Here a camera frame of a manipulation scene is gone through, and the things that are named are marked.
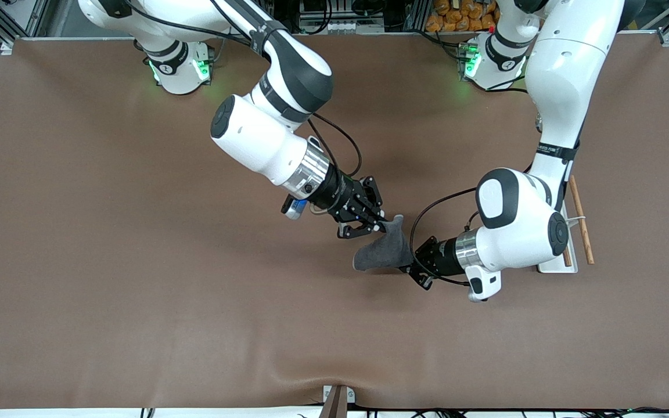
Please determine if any large table cover mat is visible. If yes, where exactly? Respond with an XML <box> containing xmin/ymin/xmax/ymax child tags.
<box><xmin>0</xmin><ymin>32</ymin><xmax>669</xmax><ymax>410</ymax></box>

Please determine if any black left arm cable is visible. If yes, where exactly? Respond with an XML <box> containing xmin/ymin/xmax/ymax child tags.
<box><xmin>408</xmin><ymin>186</ymin><xmax>480</xmax><ymax>286</ymax></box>

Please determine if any metal table edge bracket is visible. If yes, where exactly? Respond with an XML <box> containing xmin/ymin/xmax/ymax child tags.
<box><xmin>318</xmin><ymin>385</ymin><xmax>356</xmax><ymax>418</ymax></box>

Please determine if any grey-blue microfibre towel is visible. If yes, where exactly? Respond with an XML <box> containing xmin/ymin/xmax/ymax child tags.
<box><xmin>352</xmin><ymin>215</ymin><xmax>415</xmax><ymax>272</ymax></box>

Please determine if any bag of orange snacks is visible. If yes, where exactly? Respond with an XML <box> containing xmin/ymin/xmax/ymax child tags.
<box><xmin>426</xmin><ymin>0</ymin><xmax>499</xmax><ymax>33</ymax></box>

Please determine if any white rack with wooden rods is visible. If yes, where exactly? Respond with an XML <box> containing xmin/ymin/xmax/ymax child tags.
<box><xmin>538</xmin><ymin>174</ymin><xmax>595</xmax><ymax>273</ymax></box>

